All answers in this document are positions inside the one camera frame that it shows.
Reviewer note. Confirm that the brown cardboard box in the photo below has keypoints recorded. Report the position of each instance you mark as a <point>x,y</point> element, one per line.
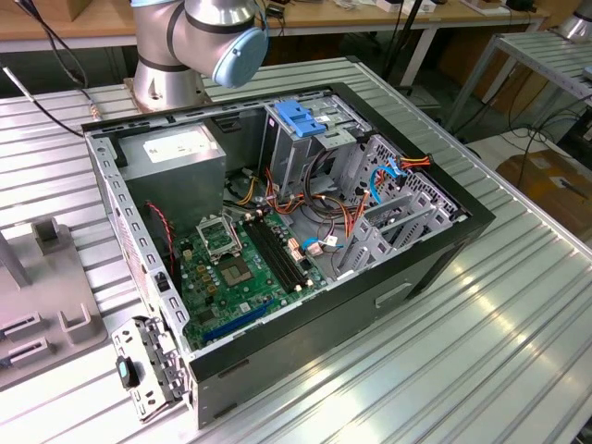
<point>546,185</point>
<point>509,88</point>

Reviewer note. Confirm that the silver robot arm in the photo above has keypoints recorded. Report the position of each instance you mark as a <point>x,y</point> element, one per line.
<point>575,28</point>
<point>162,41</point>

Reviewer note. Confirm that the black PC case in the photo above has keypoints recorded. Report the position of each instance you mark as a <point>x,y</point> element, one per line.
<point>324,333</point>

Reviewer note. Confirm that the blue expansion slot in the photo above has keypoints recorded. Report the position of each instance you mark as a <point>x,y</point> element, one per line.
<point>240,321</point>

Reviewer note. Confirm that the wooden desk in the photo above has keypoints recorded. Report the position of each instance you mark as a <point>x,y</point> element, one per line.
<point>46,28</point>

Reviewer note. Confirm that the grey metal rear bracket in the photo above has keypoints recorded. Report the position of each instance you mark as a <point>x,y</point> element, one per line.
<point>148,351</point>

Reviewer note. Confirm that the black RAM slot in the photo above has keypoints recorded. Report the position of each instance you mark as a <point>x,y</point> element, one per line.
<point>275,255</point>
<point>269,257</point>
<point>280,253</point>
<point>286,250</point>

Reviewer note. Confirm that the black knob teal button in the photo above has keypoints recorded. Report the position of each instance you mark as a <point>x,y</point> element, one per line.
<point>122,370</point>

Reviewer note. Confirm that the blue plastic drive latch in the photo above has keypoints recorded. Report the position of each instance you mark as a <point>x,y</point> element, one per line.
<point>296,118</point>

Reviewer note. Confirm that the grey parts rack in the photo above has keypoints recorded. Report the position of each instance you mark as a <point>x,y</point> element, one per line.
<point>46,287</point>

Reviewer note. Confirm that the grey power supply unit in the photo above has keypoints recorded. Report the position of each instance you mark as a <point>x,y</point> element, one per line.
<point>176,185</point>

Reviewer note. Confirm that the grey metal disk bay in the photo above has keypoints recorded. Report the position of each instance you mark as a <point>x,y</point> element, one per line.
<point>370,250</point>

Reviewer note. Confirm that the green motherboard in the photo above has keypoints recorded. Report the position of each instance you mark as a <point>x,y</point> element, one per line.
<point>259,296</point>

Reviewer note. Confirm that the black case fan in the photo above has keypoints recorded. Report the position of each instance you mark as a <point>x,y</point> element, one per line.
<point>159,240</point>

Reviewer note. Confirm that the grey metal drive cage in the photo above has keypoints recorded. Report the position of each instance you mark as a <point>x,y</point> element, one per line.
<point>287,157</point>

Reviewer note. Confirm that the CPU socket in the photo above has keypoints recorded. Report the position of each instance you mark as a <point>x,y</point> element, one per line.
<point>217,236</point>

